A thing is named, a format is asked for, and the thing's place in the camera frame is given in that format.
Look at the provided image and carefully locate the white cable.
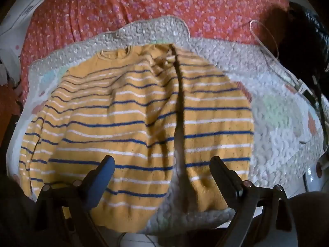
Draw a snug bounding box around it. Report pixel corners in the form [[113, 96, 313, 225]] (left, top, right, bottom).
[[249, 20, 313, 101]]

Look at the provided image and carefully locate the red floral bed sheet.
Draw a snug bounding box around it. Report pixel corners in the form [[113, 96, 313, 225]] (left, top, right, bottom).
[[19, 0, 291, 106]]

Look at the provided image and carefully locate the yellow striped sweater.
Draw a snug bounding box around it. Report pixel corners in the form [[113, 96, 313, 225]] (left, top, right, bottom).
[[19, 44, 255, 233]]

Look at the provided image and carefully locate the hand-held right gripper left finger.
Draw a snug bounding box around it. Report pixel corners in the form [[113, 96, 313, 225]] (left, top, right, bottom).
[[35, 155, 116, 247]]

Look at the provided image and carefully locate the white fleece blanket with hearts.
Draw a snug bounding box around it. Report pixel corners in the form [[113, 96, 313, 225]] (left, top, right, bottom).
[[6, 16, 328, 234]]

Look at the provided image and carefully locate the black bag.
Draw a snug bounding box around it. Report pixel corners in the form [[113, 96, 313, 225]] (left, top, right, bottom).
[[276, 1, 329, 124]]

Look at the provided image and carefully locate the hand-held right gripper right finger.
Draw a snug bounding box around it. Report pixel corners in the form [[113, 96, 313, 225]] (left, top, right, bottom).
[[210, 156, 291, 247]]

